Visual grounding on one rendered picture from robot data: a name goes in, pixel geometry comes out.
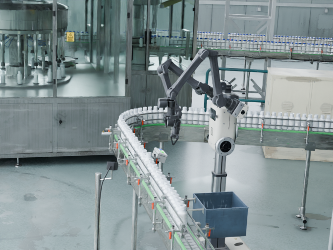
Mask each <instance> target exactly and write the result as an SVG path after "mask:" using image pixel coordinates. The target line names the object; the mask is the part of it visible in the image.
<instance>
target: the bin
mask: <svg viewBox="0 0 333 250"><path fill-rule="evenodd" d="M188 199H192V200H193V209H187V211H192V218H193V219H194V221H195V222H200V223H201V226H200V228H205V226H206V223H208V224H209V228H215V229H214V230H211V233H210V237H208V239H213V238H228V237H242V236H246V229H247V217H248V208H249V207H248V206H247V205H246V204H245V203H244V202H243V201H242V200H241V199H240V198H239V196H238V195H237V194H236V193H235V192H233V191H224V192H204V193H193V198H188Z"/></svg>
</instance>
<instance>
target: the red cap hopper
mask: <svg viewBox="0 0 333 250"><path fill-rule="evenodd" d="M276 2H277V0H269V11H268V16H260V15H241V14H229V7H230V0H225V14H224V29H223V39H225V42H226V41H227V36H228V22H230V23H231V24H232V25H233V26H234V28H235V29H236V30H237V31H238V32H239V33H241V30H240V29H239V27H238V25H237V24H236V23H235V22H234V21H233V19H239V20H259V21H262V22H261V23H260V24H259V25H258V26H257V27H255V28H254V29H255V30H257V29H258V28H259V27H260V26H261V25H262V24H264V23H265V22H266V21H268V22H267V24H265V25H264V26H263V27H262V28H261V29H260V30H259V31H258V32H257V34H259V33H260V32H261V31H263V30H264V29H265V28H266V27H267V35H266V44H267V41H269V42H270V44H271V41H273V36H274V24H275V13H276ZM225 65H226V58H224V57H223V58H222V66H221V67H225ZM268 67H271V60H268V61H267V62H266V61H265V60H264V70H267V68H268ZM267 76H268V73H263V83H262V89H261V88H260V87H259V86H258V84H257V83H256V82H255V81H254V80H253V79H252V78H251V79H250V80H251V81H252V83H253V84H254V85H253V88H254V89H255V90H256V91H249V93H259V94H260V95H261V97H248V99H250V100H265V99H266V88H267V84H266V82H267ZM221 80H222V81H223V80H225V70H221ZM235 80H236V78H233V79H232V80H231V81H230V82H229V83H230V84H231V83H232V82H234V81H235ZM236 86H237V84H235V85H234V86H233V87H232V91H233V92H241V93H246V90H233V89H234V88H235V87H236ZM239 99H245V97H243V96H239ZM259 106H261V107H264V108H263V111H265V103H261V104H260V105H259Z"/></svg>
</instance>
